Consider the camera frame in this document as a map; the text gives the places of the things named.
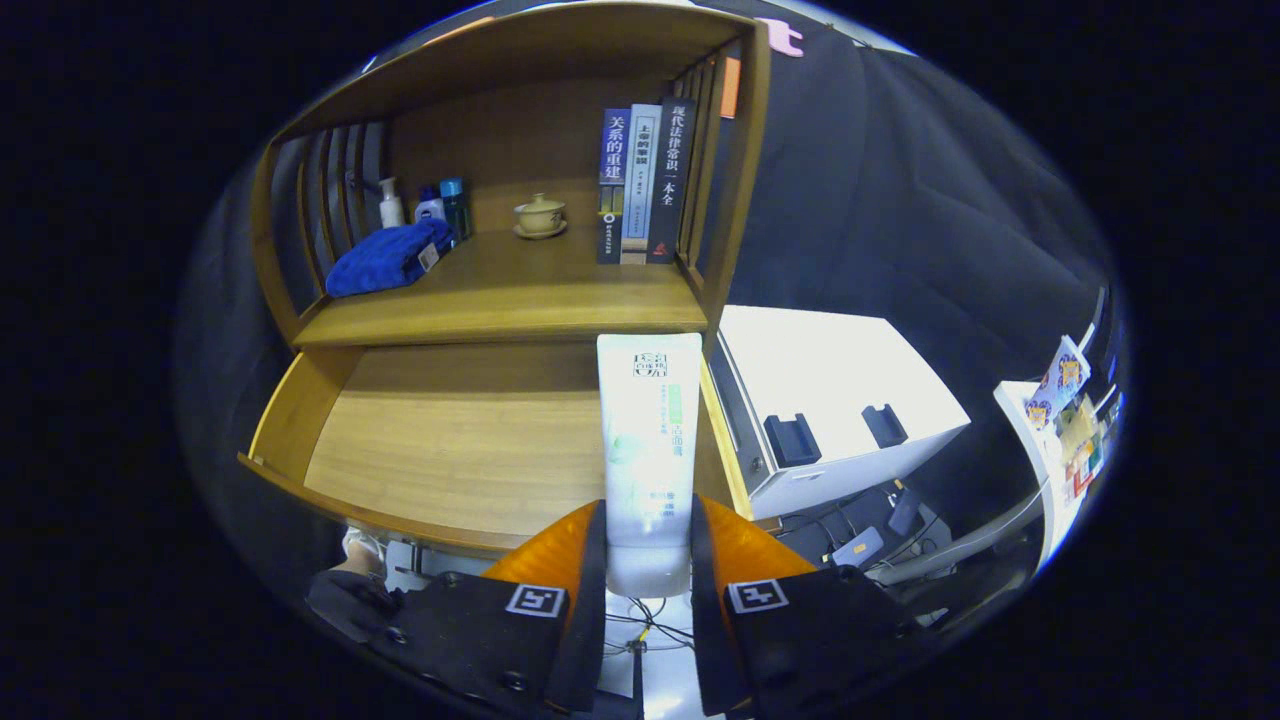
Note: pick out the black backdrop cloth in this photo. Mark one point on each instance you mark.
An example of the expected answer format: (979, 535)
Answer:
(900, 200)

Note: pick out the red label bottle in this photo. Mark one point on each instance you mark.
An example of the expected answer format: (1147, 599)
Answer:
(1088, 475)

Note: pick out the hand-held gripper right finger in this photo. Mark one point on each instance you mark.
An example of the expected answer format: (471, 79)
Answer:
(708, 630)

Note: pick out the white pump bottle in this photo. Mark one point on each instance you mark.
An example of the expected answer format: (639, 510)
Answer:
(391, 212)

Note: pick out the wooden countertop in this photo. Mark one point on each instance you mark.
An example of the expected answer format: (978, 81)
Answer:
(520, 290)

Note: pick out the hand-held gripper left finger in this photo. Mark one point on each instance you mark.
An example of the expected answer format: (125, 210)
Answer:
(592, 620)

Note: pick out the white low cabinet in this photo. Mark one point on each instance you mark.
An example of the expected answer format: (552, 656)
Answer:
(830, 370)

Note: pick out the brown wooden drawer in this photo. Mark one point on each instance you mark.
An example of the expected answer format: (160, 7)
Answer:
(450, 440)

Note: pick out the beige lidded teacup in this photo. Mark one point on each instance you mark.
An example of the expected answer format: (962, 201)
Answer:
(541, 215)

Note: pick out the light grey book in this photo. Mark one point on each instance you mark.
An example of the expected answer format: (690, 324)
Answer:
(641, 180)

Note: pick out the white facial cleanser tube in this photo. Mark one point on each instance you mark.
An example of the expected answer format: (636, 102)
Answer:
(648, 440)

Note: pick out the brown wooden cabinet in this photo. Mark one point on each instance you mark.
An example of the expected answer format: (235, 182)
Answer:
(745, 200)

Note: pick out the blue folded towel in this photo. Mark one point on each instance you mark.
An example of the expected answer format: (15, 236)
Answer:
(385, 260)

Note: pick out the black floor equipment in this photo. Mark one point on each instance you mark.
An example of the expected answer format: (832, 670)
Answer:
(858, 548)

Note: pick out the teal bottle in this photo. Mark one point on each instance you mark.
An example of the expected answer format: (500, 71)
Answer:
(455, 210)

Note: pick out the clear glass cup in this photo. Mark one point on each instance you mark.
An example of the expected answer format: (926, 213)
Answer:
(1078, 430)

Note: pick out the black holder bracket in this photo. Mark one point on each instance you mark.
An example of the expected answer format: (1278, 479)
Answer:
(885, 425)
(792, 440)

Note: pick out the black book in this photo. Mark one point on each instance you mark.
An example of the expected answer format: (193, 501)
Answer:
(670, 180)

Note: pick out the patterned paper cup with straw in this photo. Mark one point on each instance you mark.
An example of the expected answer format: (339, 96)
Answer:
(1062, 375)

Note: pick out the person's leg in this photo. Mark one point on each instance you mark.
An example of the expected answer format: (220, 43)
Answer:
(350, 605)

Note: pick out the white side table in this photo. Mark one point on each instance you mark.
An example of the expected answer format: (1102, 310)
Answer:
(1020, 420)

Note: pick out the white bottle with blue cap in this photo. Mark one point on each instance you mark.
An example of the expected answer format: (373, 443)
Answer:
(430, 209)

